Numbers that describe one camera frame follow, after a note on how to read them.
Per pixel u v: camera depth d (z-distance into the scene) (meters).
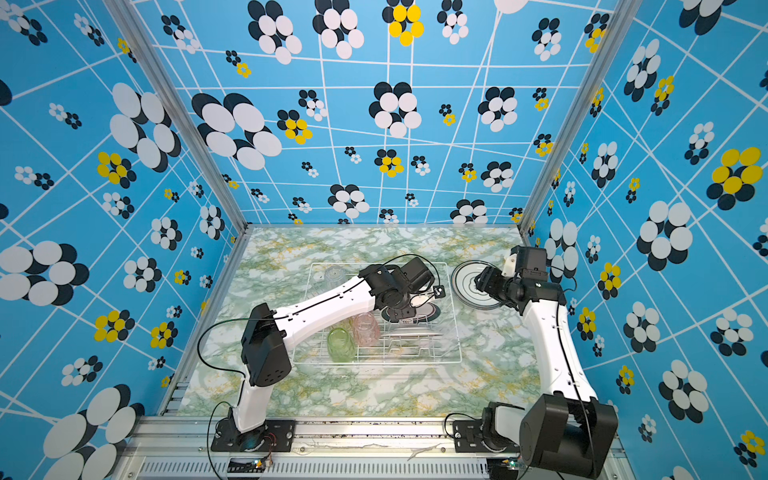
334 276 0.94
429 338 0.87
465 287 0.99
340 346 0.85
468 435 0.73
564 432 0.39
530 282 0.55
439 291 0.70
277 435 0.73
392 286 0.57
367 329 0.83
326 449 0.72
